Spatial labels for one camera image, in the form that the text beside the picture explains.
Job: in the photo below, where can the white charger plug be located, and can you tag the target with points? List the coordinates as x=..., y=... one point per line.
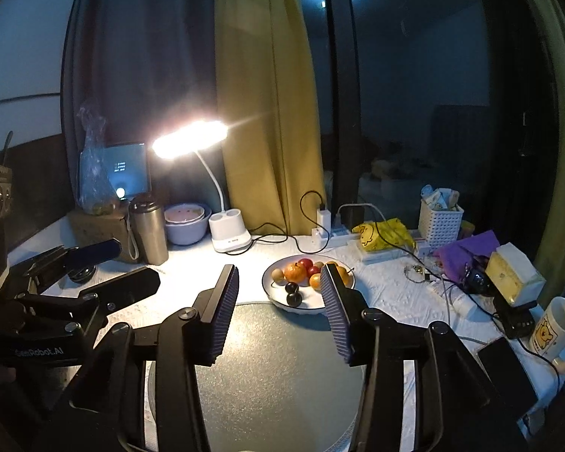
x=323, y=219

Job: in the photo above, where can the purple cloth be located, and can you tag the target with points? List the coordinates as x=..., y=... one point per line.
x=466, y=249

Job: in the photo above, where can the white plastic basket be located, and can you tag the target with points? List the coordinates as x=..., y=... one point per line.
x=440, y=226

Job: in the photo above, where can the grey round tray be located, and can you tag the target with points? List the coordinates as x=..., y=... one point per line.
x=273, y=376

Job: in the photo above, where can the red cherry tomato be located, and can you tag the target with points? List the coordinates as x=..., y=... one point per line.
x=305, y=263

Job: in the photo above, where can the white ceramic bowl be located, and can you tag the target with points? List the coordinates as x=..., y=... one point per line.
x=275, y=294

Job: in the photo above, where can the black box device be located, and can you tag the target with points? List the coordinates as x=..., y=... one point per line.
x=515, y=320

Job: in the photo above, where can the brown box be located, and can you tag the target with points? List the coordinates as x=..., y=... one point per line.
x=99, y=235

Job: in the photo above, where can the large orange mandarin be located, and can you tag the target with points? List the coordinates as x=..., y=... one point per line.
x=295, y=274

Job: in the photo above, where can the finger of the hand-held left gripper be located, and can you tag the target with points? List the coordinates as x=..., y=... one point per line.
x=94, y=250
x=122, y=285

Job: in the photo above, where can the white tube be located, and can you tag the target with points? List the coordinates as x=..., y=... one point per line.
x=461, y=303

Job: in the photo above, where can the tablet screen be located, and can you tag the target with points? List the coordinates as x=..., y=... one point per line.
x=132, y=169

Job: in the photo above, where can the white power strip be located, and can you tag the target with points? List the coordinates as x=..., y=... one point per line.
x=334, y=235

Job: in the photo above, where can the dark plum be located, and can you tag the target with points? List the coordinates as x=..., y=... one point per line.
x=292, y=287
x=294, y=299

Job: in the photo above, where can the yellow duck print bag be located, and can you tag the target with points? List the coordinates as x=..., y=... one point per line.
x=386, y=235

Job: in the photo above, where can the dark blue curtain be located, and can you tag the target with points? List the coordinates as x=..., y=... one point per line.
x=146, y=56

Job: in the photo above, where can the small red fruit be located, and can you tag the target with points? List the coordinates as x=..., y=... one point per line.
x=314, y=271

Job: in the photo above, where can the small yellow round fruit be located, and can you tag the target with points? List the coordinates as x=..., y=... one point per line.
x=278, y=276

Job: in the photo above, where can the clear plastic bag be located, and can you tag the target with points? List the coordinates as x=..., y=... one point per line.
x=96, y=174

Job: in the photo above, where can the black round lid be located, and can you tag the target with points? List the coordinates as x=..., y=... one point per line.
x=82, y=276

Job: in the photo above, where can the purple bowl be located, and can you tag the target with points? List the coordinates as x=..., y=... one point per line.
x=188, y=233

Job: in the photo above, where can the black window frame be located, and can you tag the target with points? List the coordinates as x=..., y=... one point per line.
x=341, y=80

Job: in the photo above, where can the yellow curtain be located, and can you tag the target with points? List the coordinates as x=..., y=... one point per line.
x=268, y=103

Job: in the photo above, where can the white flat box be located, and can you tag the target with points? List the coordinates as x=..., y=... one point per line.
x=376, y=255

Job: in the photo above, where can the small metal keyring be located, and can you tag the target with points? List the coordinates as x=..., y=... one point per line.
x=416, y=274

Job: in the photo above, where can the white mug with bear print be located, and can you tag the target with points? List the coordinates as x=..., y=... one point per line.
x=553, y=334

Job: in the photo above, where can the white desk lamp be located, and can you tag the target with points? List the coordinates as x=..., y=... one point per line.
x=228, y=235

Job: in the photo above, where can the black smartphone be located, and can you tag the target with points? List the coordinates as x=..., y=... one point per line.
x=508, y=376

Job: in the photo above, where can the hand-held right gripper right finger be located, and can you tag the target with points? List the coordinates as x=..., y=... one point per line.
x=336, y=313

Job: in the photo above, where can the green curtain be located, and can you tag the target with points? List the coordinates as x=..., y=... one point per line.
x=560, y=127

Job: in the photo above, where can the yellow tissue box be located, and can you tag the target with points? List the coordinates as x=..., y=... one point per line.
x=513, y=273

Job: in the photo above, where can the white embossed tablecloth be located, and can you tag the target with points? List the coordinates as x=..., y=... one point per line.
x=183, y=263

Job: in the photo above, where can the white inner bowl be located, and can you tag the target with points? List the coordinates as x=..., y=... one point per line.
x=183, y=214

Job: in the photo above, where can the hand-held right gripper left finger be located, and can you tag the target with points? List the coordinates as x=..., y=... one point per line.
x=223, y=313

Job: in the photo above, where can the black glossy object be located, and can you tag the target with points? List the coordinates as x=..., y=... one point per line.
x=478, y=280

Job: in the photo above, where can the bundle of pale packets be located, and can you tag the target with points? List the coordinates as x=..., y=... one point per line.
x=440, y=196

